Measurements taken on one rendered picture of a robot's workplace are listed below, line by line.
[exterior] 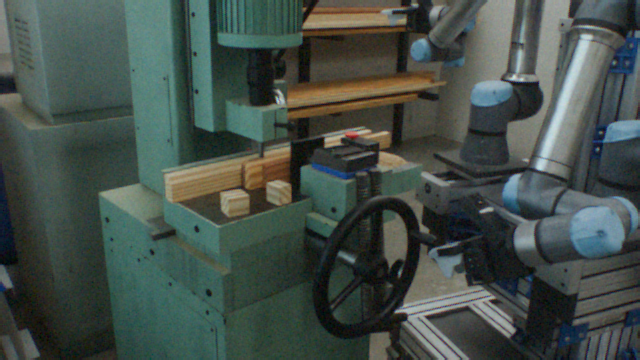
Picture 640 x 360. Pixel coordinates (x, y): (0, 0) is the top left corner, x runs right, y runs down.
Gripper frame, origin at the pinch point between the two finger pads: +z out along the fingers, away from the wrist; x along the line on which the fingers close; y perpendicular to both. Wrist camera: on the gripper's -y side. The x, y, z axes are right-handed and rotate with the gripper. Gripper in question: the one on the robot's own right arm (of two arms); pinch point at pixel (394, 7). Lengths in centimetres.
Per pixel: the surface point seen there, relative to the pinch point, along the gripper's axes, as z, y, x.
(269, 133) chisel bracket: -59, 9, -96
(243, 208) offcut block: -70, 18, -110
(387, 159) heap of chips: -63, 24, -65
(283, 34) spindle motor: -63, -11, -92
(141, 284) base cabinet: -37, 45, -124
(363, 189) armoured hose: -81, 18, -89
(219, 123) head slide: -46, 8, -100
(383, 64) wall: 180, 77, 161
